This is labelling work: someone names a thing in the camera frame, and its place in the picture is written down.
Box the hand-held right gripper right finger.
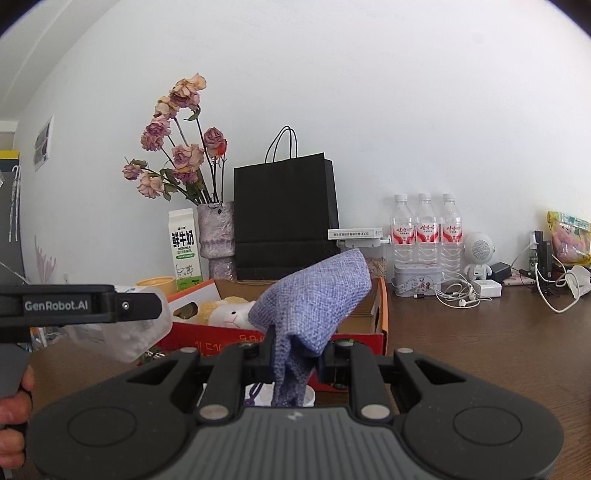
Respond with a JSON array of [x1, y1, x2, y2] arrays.
[[316, 339, 467, 423]]

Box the yellow and pink snack packet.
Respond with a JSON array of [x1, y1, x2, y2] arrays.
[[547, 211, 591, 266]]

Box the white cable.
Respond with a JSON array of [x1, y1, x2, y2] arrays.
[[526, 240, 583, 315]]

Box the purple cloth pouch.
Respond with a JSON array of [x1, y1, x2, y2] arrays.
[[248, 248, 373, 408]]

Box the purple and white textured vase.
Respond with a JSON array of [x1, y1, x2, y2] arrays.
[[197, 202, 237, 281]]

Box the dark cabinet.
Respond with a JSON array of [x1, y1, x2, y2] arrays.
[[0, 150, 26, 284]]

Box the white printed tin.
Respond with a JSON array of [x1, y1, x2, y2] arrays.
[[393, 262, 445, 297]]

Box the red cardboard box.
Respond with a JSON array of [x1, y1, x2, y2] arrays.
[[154, 277, 389, 393]]

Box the white plug adapter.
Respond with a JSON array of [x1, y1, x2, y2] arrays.
[[567, 265, 591, 298]]

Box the clear water bottle red label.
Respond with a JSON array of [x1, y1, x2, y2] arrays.
[[390, 194, 416, 268], [438, 193, 464, 278], [414, 193, 439, 266]]

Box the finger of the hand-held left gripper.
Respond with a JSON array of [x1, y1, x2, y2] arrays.
[[116, 293, 163, 322]]

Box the person's left hand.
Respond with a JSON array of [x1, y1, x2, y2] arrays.
[[0, 364, 35, 469]]

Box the black paper bag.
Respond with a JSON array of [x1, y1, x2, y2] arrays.
[[233, 126, 340, 281]]

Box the clear container of seeds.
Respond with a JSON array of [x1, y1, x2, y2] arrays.
[[335, 237, 393, 278]]

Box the clear plastic bag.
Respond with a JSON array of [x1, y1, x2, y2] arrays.
[[65, 288, 174, 363]]

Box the yellow mug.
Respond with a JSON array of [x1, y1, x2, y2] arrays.
[[135, 276, 178, 296]]

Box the wall poster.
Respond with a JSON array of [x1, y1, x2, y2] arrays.
[[33, 115, 55, 172]]

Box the white robot-shaped speaker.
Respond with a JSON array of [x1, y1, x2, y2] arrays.
[[463, 231, 497, 280]]

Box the dried pink roses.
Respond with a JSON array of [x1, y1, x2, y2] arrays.
[[122, 73, 228, 206]]

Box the yellow and white plush alpaca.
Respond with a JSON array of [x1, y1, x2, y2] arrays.
[[198, 298, 257, 330]]

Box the white earphones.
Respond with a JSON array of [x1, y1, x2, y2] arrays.
[[434, 272, 492, 309]]

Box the white milk carton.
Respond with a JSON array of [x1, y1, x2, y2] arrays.
[[167, 208, 204, 291]]

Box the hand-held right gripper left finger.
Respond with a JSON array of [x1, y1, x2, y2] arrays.
[[126, 325, 278, 423]]

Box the flat white box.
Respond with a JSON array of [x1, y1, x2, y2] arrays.
[[328, 226, 384, 241]]

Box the small green bottle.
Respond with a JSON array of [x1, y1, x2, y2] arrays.
[[529, 231, 544, 282]]

